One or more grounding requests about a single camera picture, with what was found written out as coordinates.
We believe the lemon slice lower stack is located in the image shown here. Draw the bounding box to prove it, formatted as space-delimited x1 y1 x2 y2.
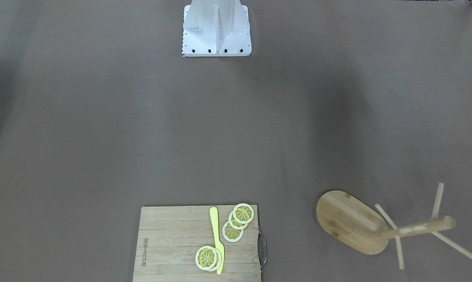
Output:
222 221 244 242

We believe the wooden cutting board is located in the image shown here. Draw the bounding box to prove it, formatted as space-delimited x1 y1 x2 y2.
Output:
133 204 266 282

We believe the lemon slice middle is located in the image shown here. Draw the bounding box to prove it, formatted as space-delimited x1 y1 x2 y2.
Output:
228 212 248 230

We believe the lemon slice near knife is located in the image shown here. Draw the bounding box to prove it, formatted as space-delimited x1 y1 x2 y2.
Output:
195 245 222 272

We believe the yellow plastic knife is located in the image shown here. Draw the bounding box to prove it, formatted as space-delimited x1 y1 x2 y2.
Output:
209 206 225 275

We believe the white pedestal column base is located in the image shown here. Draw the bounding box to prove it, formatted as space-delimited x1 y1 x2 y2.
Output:
181 0 252 57

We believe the wooden cup storage rack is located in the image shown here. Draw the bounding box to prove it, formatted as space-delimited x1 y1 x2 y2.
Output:
316 183 472 269

